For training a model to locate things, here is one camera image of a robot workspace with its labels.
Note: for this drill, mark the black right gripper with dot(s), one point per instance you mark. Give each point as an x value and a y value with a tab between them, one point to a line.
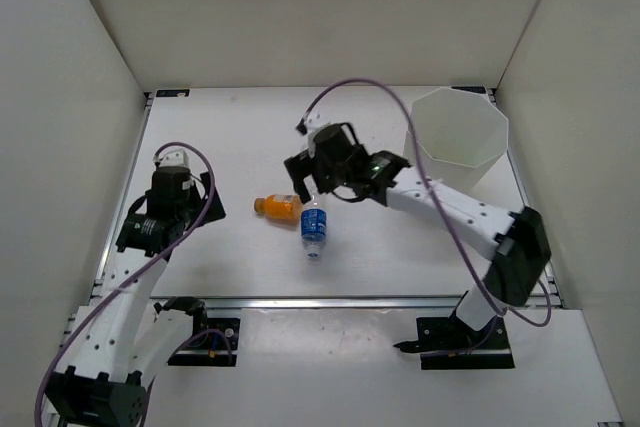
304	166

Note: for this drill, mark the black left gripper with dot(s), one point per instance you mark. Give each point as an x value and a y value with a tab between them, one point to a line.
215	210

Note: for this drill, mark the clear bottle blue label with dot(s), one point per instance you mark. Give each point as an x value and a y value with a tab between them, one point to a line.
313	225

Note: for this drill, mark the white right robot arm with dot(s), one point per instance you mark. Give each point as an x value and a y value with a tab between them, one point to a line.
515	244

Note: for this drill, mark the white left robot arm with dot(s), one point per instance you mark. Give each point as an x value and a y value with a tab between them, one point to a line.
103	373

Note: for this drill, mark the white plastic bin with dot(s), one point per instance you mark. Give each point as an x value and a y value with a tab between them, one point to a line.
461	134

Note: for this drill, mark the orange juice bottle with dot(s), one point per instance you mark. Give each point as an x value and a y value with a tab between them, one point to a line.
279	208

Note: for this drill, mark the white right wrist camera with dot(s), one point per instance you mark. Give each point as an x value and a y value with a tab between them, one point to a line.
309	126

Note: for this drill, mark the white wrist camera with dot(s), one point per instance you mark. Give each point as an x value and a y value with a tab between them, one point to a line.
174	157
309	126

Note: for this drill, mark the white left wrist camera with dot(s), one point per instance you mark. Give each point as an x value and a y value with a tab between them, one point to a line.
174	157

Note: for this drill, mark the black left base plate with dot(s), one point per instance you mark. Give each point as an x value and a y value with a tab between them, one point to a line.
218	348

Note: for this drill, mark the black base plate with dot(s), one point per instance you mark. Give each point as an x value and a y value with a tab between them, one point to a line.
218	348
443	343

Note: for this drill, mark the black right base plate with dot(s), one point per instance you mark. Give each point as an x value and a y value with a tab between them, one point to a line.
443	343

